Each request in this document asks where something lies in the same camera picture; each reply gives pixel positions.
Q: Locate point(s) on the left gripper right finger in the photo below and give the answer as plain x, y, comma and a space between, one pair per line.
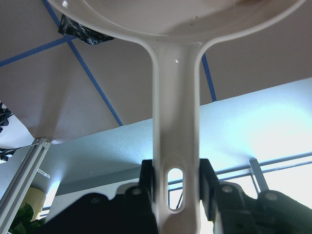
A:
207, 182

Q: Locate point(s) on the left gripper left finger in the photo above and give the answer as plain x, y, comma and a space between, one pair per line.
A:
147, 183

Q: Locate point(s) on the beige plastic dustpan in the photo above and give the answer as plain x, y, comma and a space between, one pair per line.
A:
176, 34

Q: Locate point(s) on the black trash bag bin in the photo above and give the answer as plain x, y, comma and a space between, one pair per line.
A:
69, 27

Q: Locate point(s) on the green potted plant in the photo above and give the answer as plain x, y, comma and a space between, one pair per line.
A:
23, 224

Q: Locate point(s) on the aluminium frame post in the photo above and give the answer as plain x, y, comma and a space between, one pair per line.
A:
14, 194

